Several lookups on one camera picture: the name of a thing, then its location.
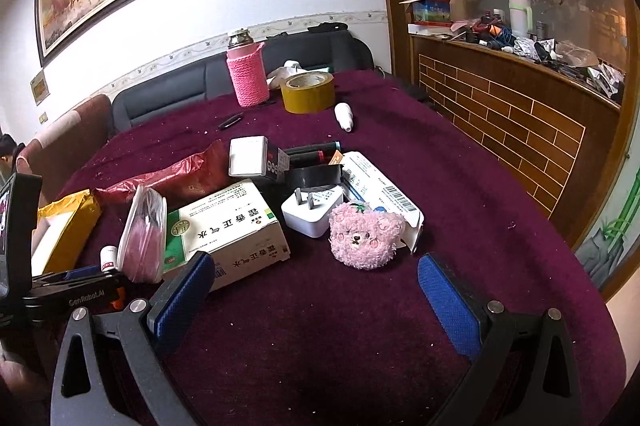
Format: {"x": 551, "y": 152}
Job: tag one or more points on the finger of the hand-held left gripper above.
{"x": 82, "y": 274}

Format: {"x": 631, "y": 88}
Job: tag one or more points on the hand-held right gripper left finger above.
{"x": 185, "y": 301}

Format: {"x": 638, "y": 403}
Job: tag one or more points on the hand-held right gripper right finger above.
{"x": 450, "y": 311}

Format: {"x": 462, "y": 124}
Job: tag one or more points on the tiny white red-label bottle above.
{"x": 108, "y": 261}

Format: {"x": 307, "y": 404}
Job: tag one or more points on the yellow cardboard box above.
{"x": 75, "y": 226}

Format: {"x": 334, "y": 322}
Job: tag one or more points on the clear bag with pink item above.
{"x": 142, "y": 241}

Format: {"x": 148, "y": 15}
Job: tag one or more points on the white green medicine box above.
{"x": 225, "y": 226}

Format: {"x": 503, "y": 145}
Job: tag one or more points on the pink plush bear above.
{"x": 365, "y": 241}

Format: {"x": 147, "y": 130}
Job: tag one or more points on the red plastic bag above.
{"x": 175, "y": 176}

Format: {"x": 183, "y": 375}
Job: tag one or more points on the white power adapter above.
{"x": 310, "y": 218}

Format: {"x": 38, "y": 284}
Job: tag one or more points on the small white box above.
{"x": 247, "y": 155}

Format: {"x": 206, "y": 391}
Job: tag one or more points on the small black box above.
{"x": 276, "y": 165}

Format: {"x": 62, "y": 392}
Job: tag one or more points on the black tape roll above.
{"x": 312, "y": 178}

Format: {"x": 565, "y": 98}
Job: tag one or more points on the brown upholstered chair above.
{"x": 65, "y": 135}

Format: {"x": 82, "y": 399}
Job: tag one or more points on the maroon tablecloth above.
{"x": 325, "y": 331}

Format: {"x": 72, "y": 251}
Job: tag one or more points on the long white toothbrush box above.
{"x": 385, "y": 188}

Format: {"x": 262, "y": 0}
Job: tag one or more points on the small black clip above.
{"x": 231, "y": 121}

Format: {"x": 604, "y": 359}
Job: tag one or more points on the black marker red cap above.
{"x": 312, "y": 157}

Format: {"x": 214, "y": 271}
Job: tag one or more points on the wooden brick-pattern counter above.
{"x": 500, "y": 115}

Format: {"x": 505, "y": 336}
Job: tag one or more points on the black marker blue cap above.
{"x": 315, "y": 146}

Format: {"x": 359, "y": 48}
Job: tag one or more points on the dark grey sofa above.
{"x": 175, "y": 90}

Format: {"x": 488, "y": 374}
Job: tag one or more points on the small white bottle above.
{"x": 344, "y": 115}

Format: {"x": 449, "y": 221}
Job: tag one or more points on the pink knitted sleeve bottle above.
{"x": 247, "y": 75}

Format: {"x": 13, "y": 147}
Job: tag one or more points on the yellow tape roll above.
{"x": 307, "y": 98}

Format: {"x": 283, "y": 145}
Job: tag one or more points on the pile of clutter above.
{"x": 550, "y": 50}

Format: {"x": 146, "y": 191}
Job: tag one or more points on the red blue tissue box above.
{"x": 432, "y": 8}

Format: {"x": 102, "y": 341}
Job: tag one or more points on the black object on sofa back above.
{"x": 327, "y": 27}

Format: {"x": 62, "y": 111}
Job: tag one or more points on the small gold wall plaque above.
{"x": 39, "y": 88}

